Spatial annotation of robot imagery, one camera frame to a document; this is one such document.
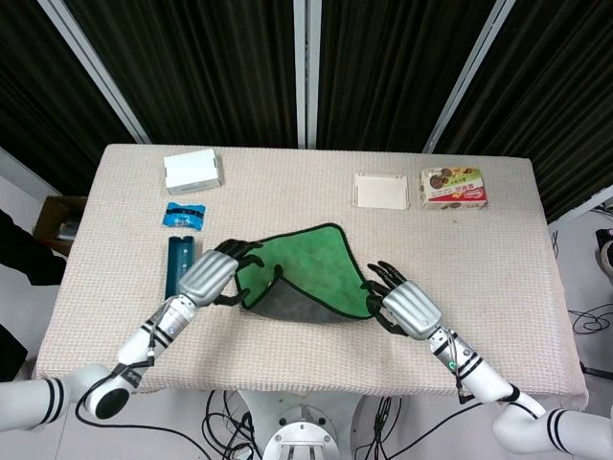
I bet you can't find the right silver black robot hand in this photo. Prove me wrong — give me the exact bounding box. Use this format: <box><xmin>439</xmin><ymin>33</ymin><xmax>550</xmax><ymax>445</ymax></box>
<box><xmin>361</xmin><ymin>260</ymin><xmax>444</xmax><ymax>343</ymax></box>

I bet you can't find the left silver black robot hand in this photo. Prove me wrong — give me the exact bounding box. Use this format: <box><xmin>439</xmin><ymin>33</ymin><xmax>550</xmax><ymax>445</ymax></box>
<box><xmin>176</xmin><ymin>238</ymin><xmax>282</xmax><ymax>309</ymax></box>

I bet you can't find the green cloth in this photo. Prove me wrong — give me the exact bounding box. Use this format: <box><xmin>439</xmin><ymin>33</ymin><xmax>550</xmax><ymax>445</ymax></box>
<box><xmin>238</xmin><ymin>221</ymin><xmax>385</xmax><ymax>328</ymax></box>

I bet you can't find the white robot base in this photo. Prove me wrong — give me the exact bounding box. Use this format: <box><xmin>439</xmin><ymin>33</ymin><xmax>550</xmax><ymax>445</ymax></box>
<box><xmin>237</xmin><ymin>389</ymin><xmax>358</xmax><ymax>460</ymax></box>

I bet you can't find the white flat tray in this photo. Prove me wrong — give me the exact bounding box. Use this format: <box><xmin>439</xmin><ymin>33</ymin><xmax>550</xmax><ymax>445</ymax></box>
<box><xmin>352</xmin><ymin>172</ymin><xmax>412</xmax><ymax>211</ymax></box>

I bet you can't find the long teal box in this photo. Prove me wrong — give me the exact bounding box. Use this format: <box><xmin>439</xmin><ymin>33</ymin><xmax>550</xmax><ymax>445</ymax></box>
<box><xmin>164</xmin><ymin>234</ymin><xmax>198</xmax><ymax>301</ymax></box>

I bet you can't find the blue snack packet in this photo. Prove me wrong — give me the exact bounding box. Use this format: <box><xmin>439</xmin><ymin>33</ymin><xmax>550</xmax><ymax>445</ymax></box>
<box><xmin>160</xmin><ymin>200</ymin><xmax>209</xmax><ymax>232</ymax></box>

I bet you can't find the white cardboard box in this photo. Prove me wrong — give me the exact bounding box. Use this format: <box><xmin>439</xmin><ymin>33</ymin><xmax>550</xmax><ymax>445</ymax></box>
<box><xmin>162</xmin><ymin>148</ymin><xmax>226</xmax><ymax>196</ymax></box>

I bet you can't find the beige waffle tablecloth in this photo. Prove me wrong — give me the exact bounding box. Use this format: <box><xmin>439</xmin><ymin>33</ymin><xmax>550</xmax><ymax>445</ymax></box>
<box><xmin>34</xmin><ymin>143</ymin><xmax>591</xmax><ymax>400</ymax></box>

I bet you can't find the cookie box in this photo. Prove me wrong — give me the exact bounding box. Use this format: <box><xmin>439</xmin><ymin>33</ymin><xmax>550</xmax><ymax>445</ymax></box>
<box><xmin>419</xmin><ymin>166</ymin><xmax>491</xmax><ymax>212</ymax></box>

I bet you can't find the brown cardboard box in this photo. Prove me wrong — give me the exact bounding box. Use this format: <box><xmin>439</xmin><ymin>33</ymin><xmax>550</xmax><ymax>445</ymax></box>
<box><xmin>32</xmin><ymin>195</ymin><xmax>89</xmax><ymax>256</ymax></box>

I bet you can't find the person in dark clothing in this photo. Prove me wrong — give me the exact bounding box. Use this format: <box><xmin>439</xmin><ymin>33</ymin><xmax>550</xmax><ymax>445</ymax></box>
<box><xmin>0</xmin><ymin>208</ymin><xmax>69</xmax><ymax>383</ymax></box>

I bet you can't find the black pleated curtain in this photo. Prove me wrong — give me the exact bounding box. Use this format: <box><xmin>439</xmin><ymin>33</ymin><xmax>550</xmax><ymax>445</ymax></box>
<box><xmin>0</xmin><ymin>0</ymin><xmax>613</xmax><ymax>224</ymax></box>

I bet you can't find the black floor cable bundle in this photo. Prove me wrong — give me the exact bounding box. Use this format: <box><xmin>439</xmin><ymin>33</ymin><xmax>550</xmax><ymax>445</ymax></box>
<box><xmin>568</xmin><ymin>301</ymin><xmax>613</xmax><ymax>337</ymax></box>
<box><xmin>366</xmin><ymin>394</ymin><xmax>409</xmax><ymax>460</ymax></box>
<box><xmin>204</xmin><ymin>389</ymin><xmax>263</xmax><ymax>460</ymax></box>

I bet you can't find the aluminium frame post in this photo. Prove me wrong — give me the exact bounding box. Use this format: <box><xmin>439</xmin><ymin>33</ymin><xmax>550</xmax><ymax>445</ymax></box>
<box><xmin>36</xmin><ymin>0</ymin><xmax>152</xmax><ymax>146</ymax></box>
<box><xmin>292</xmin><ymin>0</ymin><xmax>321</xmax><ymax>150</ymax></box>
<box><xmin>420</xmin><ymin>0</ymin><xmax>517</xmax><ymax>154</ymax></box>

